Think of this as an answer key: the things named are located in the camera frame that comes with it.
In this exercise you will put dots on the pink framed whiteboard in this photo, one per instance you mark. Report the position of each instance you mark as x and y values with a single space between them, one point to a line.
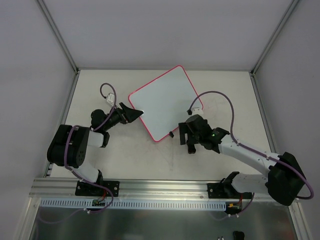
165 101

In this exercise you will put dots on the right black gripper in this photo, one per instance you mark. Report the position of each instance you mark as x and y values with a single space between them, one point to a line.
186 133

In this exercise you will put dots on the right aluminium frame post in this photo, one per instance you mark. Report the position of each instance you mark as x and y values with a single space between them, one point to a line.
275 34

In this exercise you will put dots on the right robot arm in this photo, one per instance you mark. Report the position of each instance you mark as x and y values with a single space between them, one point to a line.
279 176

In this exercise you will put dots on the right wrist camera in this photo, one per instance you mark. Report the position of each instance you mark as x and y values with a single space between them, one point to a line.
195 111

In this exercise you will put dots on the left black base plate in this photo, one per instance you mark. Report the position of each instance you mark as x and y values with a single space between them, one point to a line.
84 189

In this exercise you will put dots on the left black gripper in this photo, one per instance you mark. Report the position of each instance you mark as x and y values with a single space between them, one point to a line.
124 114

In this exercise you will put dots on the slotted cable duct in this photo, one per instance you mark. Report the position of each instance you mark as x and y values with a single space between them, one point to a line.
131 204

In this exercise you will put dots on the black object bottom edge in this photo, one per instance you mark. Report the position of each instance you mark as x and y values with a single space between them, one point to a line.
238 235

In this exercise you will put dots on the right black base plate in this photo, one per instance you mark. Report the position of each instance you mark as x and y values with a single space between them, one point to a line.
220 191

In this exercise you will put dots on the aluminium mounting rail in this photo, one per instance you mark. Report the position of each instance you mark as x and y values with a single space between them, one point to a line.
133 189

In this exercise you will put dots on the black whiteboard eraser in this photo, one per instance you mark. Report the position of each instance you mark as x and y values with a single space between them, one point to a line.
191 149

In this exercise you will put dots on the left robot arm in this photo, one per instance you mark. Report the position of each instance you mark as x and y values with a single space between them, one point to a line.
69 145

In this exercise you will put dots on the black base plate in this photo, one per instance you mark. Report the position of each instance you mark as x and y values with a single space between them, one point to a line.
220 191
84 189

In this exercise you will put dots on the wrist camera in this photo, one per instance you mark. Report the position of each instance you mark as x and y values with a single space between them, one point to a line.
111 99
195 111

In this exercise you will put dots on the aluminium frame post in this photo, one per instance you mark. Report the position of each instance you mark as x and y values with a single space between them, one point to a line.
275 34
57 34

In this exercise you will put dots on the left aluminium frame post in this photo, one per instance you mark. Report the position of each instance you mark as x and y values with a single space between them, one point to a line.
57 34

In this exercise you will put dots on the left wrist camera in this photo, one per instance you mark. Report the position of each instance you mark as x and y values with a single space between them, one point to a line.
111 99

